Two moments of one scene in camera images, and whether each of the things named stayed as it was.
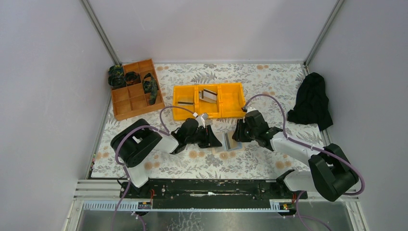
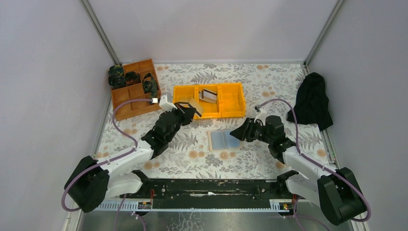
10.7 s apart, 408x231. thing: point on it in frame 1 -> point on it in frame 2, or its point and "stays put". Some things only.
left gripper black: (206, 136) -> (184, 114)
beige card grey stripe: (230, 142) -> (198, 107)
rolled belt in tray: (132, 78) stays put
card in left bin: (185, 103) stays put
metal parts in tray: (208, 96) stays put
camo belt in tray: (150, 85) stays put
